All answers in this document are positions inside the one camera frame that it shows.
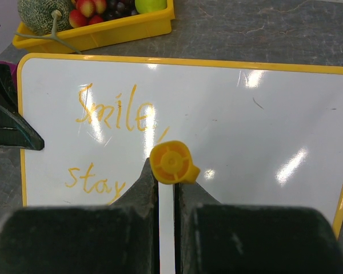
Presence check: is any purple grape bunch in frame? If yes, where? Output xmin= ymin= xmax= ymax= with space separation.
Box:
xmin=102 ymin=0 xmax=138 ymax=21

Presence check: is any white marker with yellow cap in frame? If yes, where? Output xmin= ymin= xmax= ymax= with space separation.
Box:
xmin=149 ymin=140 xmax=200 ymax=273

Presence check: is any green melon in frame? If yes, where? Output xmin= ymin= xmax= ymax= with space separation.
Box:
xmin=17 ymin=0 xmax=83 ymax=55

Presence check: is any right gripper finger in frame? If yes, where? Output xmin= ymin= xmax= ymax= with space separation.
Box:
xmin=173 ymin=183 xmax=343 ymax=273
xmin=0 ymin=161 xmax=160 ymax=273

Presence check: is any whiteboard with yellow frame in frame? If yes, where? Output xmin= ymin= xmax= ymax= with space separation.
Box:
xmin=18 ymin=54 xmax=343 ymax=233

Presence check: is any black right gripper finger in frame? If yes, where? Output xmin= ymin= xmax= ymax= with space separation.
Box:
xmin=0 ymin=64 xmax=18 ymax=112
xmin=0 ymin=95 xmax=45 ymax=151

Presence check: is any red cherries cluster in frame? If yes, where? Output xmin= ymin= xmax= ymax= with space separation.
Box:
xmin=69 ymin=0 xmax=107 ymax=28

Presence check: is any yellow plastic bin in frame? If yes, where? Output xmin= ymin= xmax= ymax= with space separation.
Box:
xmin=12 ymin=1 xmax=175 ymax=54

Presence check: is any purple snack bag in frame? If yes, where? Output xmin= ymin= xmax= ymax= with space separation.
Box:
xmin=0 ymin=61 xmax=17 ymax=87

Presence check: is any green pear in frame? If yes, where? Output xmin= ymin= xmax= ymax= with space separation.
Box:
xmin=135 ymin=0 xmax=167 ymax=14

